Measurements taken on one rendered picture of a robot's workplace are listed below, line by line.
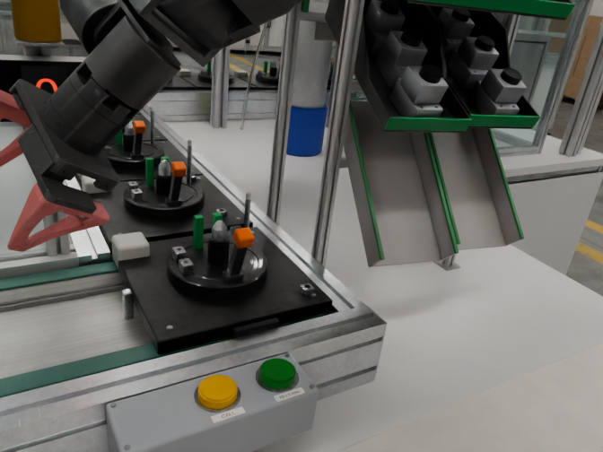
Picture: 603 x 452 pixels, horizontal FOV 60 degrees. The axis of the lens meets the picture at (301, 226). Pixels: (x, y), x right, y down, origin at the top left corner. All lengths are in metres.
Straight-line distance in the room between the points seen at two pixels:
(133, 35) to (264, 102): 1.61
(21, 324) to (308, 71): 1.09
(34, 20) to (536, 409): 0.80
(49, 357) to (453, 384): 0.54
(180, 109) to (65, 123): 1.47
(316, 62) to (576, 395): 1.10
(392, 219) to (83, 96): 0.51
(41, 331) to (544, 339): 0.77
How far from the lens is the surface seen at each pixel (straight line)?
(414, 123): 0.73
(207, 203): 0.97
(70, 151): 0.46
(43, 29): 0.70
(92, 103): 0.45
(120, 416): 0.56
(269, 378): 0.58
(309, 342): 0.65
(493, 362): 0.88
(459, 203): 0.92
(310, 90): 1.60
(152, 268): 0.76
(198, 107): 1.93
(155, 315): 0.67
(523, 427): 0.79
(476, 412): 0.78
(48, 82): 0.70
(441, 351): 0.86
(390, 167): 0.85
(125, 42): 0.44
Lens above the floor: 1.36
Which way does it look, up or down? 25 degrees down
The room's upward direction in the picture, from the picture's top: 7 degrees clockwise
